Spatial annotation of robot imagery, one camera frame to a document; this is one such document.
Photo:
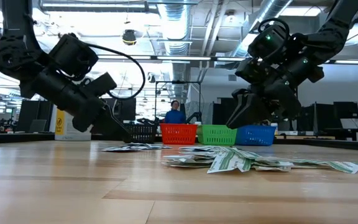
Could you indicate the black background robot arm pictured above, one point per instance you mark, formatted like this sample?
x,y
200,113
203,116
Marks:
x,y
194,116
148,120

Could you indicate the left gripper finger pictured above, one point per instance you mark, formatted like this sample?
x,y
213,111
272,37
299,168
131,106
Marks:
x,y
117,123
120,132

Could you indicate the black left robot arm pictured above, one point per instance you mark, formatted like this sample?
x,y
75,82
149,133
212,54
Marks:
x,y
14,46

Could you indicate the black monitor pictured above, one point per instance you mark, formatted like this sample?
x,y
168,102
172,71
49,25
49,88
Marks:
x,y
317,116
346,109
126,109

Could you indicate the blue plastic basket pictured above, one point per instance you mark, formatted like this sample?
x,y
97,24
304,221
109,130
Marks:
x,y
255,135

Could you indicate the red plastic basket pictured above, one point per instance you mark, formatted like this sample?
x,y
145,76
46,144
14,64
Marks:
x,y
179,133

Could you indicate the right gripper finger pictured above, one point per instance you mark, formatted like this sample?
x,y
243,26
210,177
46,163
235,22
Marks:
x,y
239,98
253,109

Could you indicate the grey chair back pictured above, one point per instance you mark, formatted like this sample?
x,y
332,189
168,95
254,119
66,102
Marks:
x,y
38,126

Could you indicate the black partition panels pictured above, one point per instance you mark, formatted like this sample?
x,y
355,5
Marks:
x,y
36,118

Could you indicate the black workbench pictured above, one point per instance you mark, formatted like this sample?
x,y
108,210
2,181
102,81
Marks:
x,y
350,132

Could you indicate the person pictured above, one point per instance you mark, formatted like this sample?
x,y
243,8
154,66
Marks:
x,y
175,116

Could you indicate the black plastic basket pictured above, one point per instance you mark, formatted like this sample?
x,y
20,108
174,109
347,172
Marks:
x,y
145,133

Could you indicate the silver ventilation duct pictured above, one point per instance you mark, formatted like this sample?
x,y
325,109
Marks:
x,y
269,9
174,25

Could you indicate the black-print towelette packet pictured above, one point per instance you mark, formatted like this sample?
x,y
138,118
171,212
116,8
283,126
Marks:
x,y
117,148
151,146

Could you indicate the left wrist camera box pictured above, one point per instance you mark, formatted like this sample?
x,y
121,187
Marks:
x,y
101,84

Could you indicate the grey tarp curtain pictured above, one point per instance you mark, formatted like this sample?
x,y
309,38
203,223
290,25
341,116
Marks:
x,y
207,109

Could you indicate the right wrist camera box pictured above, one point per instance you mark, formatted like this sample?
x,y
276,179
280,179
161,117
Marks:
x,y
247,70

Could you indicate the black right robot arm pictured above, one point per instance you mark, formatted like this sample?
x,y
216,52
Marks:
x,y
337,28

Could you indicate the black frame stand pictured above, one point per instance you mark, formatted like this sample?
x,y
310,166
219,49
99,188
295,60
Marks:
x,y
177,82

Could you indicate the green plastic basket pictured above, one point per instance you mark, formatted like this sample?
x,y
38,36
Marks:
x,y
217,134

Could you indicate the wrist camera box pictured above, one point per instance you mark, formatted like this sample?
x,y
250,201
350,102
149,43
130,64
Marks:
x,y
247,70
101,84

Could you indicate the ceiling light tube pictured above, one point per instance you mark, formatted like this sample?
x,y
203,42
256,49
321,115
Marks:
x,y
182,58

